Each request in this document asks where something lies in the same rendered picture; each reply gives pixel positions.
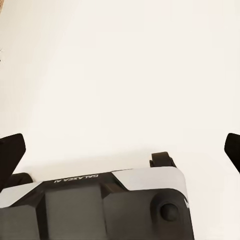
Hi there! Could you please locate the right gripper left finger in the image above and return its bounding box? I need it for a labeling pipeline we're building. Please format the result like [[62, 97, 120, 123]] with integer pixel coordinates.
[[0, 133, 26, 193]]

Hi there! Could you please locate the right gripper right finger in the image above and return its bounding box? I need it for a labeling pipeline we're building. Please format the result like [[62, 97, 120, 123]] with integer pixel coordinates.
[[224, 132, 240, 173]]

